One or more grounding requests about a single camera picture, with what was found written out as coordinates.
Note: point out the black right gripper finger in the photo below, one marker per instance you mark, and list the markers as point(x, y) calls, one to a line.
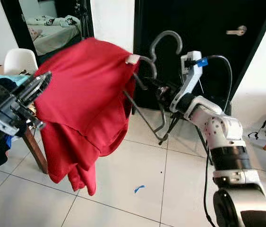
point(154, 91)
point(154, 82)

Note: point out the white plastic chair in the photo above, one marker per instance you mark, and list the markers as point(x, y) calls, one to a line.
point(19, 61)

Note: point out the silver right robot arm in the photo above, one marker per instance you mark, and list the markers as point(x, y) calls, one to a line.
point(222, 132)

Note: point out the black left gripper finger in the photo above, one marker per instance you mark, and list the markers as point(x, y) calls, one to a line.
point(39, 84)
point(31, 101)

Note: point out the red garment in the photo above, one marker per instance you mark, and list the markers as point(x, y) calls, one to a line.
point(85, 94)

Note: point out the black door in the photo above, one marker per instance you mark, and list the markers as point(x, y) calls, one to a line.
point(203, 19)

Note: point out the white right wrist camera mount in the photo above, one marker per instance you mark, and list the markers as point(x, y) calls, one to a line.
point(192, 80)

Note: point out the grey clothes hanger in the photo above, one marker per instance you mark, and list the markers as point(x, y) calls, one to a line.
point(166, 33)

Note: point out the blue tape scrap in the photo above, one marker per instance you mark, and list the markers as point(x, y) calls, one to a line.
point(139, 189)

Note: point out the bed with white sheet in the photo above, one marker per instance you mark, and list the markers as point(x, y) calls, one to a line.
point(52, 40)

